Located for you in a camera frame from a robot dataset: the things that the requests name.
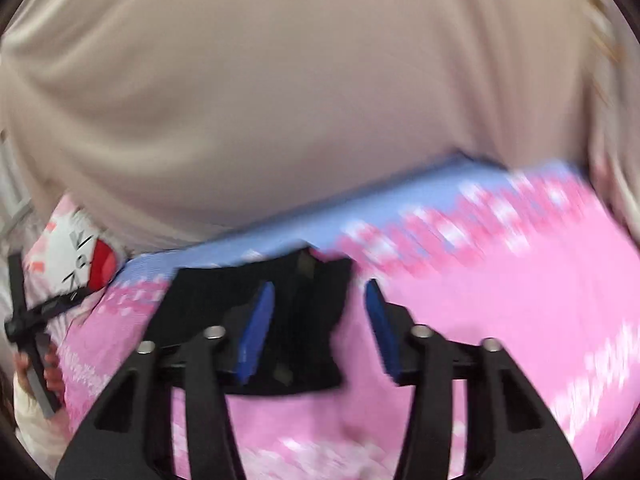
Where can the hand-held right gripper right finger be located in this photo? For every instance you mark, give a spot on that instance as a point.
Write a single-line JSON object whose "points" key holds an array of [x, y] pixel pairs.
{"points": [[382, 330]]}

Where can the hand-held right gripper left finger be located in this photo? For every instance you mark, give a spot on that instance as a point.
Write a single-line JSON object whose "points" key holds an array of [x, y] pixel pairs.
{"points": [[257, 330]]}

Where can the black pants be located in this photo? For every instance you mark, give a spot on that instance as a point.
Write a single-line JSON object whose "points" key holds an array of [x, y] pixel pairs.
{"points": [[305, 320]]}

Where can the person's left forearm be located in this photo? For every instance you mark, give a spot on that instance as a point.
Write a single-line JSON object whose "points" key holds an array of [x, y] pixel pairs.
{"points": [[35, 430]]}

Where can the person's left hand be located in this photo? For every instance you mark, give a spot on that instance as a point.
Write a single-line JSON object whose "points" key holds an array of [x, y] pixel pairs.
{"points": [[52, 372]]}

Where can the cartoon print pillow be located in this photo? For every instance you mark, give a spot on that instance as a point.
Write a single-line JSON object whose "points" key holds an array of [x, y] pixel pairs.
{"points": [[65, 245]]}

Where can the pink floral bed sheet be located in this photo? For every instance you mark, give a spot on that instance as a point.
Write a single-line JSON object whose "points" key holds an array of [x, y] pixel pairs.
{"points": [[475, 285]]}

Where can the beige curtain cloth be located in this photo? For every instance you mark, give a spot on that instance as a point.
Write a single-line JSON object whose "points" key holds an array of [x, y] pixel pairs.
{"points": [[250, 85]]}

